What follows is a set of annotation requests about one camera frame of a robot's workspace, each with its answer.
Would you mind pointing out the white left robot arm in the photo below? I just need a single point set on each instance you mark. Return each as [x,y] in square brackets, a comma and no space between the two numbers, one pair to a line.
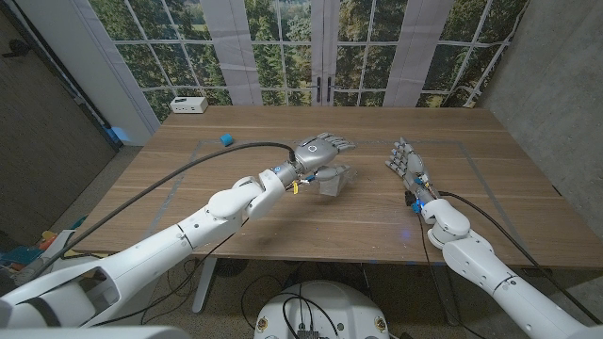
[179,240]

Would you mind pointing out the clear plastic wrap sheet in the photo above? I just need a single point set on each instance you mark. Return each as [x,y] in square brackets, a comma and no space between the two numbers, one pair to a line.
[347,179]

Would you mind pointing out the teal floor object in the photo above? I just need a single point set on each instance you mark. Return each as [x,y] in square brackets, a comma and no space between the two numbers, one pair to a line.
[19,255]

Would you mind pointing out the dark brown door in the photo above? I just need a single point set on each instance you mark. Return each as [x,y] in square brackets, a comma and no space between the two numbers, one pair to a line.
[37,117]

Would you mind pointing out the orange floor toy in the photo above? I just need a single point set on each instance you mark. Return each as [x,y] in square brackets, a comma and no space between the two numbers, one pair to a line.
[47,241]

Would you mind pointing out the printed window backdrop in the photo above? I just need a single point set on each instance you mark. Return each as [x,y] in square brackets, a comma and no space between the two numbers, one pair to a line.
[282,47]

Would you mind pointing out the grey table leg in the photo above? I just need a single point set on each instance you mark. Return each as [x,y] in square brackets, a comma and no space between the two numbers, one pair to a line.
[445,296]

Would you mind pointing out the white table leg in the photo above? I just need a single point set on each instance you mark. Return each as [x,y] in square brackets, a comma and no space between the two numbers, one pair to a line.
[205,287]

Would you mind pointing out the white power strip box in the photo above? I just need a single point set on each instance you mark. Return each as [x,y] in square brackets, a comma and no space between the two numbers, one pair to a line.
[188,104]

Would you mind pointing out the small blue block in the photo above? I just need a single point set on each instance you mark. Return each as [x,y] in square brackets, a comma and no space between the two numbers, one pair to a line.
[226,140]

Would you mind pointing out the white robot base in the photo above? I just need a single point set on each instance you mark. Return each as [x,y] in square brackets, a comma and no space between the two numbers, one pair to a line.
[325,311]

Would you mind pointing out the light blue floor object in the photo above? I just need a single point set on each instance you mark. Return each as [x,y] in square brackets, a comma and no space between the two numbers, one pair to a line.
[118,134]

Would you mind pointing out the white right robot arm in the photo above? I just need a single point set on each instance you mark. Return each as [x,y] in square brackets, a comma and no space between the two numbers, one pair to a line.
[476,263]

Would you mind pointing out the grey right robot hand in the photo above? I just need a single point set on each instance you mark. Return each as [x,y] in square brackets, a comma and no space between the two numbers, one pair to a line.
[410,164]

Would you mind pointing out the white cube block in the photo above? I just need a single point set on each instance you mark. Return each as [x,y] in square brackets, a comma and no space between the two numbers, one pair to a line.
[332,186]

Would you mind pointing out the black round floor item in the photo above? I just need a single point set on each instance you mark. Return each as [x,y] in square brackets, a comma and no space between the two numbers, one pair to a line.
[231,267]

